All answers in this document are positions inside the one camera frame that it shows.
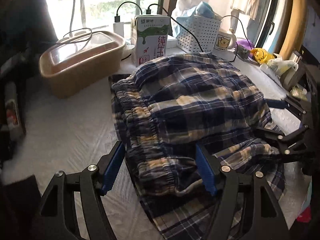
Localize blue plaid pants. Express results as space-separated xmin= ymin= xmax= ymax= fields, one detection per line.
xmin=111 ymin=53 xmax=285 ymax=239

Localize yellow duck plastic bag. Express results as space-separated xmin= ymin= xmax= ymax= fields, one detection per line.
xmin=250 ymin=48 xmax=275 ymax=64

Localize purple cloth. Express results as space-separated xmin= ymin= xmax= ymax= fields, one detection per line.
xmin=237 ymin=38 xmax=254 ymax=50

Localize white bear cartoon mug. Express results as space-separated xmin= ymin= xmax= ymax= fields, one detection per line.
xmin=214 ymin=28 xmax=236 ymax=51

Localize white perforated plastic basket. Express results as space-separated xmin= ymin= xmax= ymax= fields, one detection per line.
xmin=176 ymin=15 xmax=222 ymax=53

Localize blue roll in basket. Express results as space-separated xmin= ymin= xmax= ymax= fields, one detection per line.
xmin=195 ymin=1 xmax=222 ymax=21

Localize white tissue paper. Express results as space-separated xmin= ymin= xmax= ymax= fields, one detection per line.
xmin=171 ymin=0 xmax=203 ymax=19

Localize green white milk carton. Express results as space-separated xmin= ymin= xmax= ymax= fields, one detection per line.
xmin=131 ymin=15 xmax=170 ymax=67

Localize brown lidded food container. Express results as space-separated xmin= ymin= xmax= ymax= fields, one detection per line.
xmin=39 ymin=31 xmax=126 ymax=99

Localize white usb charger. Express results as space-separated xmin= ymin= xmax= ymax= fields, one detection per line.
xmin=113 ymin=2 xmax=143 ymax=39

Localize black charging cable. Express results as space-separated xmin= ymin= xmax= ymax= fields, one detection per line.
xmin=145 ymin=3 xmax=254 ymax=63

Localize white charging cable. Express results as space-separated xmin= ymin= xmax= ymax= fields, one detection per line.
xmin=56 ymin=0 xmax=93 ymax=53

